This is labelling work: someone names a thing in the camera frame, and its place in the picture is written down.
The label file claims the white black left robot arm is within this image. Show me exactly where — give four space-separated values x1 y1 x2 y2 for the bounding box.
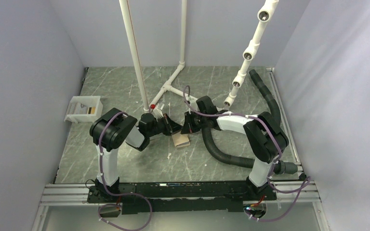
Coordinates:
89 108 182 202

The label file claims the white card tray box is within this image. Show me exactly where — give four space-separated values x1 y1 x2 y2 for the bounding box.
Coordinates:
64 96 103 123

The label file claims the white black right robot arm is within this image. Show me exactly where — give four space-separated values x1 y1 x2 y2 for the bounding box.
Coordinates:
181 96 289 200

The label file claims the aluminium extrusion rail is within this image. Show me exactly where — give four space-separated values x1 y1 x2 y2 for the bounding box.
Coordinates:
31 180 331 231

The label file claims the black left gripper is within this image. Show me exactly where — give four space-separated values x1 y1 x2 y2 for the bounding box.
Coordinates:
148 114 183 138

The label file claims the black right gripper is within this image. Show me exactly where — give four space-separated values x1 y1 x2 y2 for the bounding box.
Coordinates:
181 111 207 135

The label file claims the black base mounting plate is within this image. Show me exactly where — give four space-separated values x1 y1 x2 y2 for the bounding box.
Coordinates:
87 180 277 215

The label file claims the side aluminium rail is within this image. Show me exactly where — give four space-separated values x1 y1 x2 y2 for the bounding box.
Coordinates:
266 67 301 165

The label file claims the black corrugated hose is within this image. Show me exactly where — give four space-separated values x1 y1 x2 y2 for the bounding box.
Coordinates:
201 69 299 175

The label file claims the tan leather card holder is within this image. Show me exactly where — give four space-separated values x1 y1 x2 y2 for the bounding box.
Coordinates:
167 132 190 160

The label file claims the white PVC pipe frame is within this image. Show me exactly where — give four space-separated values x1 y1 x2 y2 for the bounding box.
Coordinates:
113 0 280 112

